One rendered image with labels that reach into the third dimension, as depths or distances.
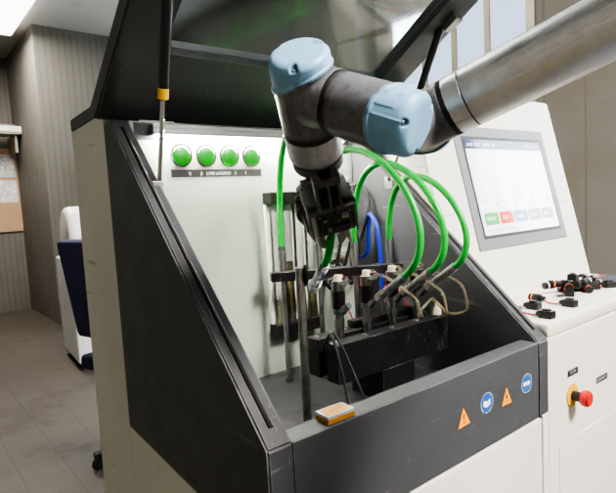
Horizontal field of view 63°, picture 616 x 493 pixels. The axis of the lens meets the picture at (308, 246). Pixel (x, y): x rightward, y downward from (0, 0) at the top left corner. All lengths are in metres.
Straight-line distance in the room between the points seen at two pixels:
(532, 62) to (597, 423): 1.02
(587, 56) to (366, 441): 0.57
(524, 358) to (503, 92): 0.62
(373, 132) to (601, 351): 1.01
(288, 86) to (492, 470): 0.80
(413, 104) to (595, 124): 2.63
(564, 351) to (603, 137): 2.01
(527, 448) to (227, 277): 0.74
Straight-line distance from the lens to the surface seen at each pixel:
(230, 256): 1.22
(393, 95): 0.55
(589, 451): 1.45
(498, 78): 0.65
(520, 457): 1.17
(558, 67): 0.64
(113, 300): 1.20
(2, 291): 7.86
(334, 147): 0.66
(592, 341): 1.38
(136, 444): 1.22
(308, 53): 0.61
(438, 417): 0.92
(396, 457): 0.86
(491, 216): 1.47
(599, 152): 3.13
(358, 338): 1.05
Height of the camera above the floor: 1.26
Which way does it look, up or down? 5 degrees down
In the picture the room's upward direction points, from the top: 3 degrees counter-clockwise
